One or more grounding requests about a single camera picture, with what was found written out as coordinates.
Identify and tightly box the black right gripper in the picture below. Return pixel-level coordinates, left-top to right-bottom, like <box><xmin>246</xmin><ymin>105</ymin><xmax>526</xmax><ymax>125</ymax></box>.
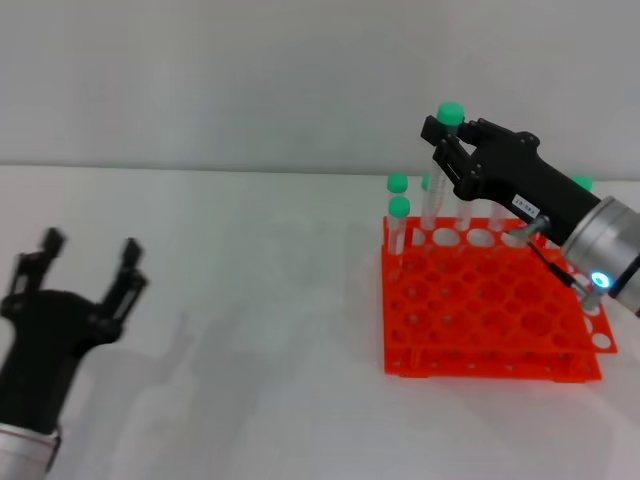
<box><xmin>420</xmin><ymin>115</ymin><xmax>602</xmax><ymax>247</ymax></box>

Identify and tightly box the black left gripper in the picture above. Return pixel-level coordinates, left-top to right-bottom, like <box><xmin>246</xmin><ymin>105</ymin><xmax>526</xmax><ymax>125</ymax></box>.
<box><xmin>0</xmin><ymin>227</ymin><xmax>152</xmax><ymax>436</ymax></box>

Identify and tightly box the orange plastic test tube rack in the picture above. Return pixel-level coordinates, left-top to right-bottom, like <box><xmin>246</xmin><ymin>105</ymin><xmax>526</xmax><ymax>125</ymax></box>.
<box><xmin>380</xmin><ymin>215</ymin><xmax>619</xmax><ymax>385</ymax></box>

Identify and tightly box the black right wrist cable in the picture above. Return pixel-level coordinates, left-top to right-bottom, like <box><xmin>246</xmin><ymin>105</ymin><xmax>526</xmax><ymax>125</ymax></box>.
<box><xmin>510</xmin><ymin>215</ymin><xmax>607</xmax><ymax>315</ymax></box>

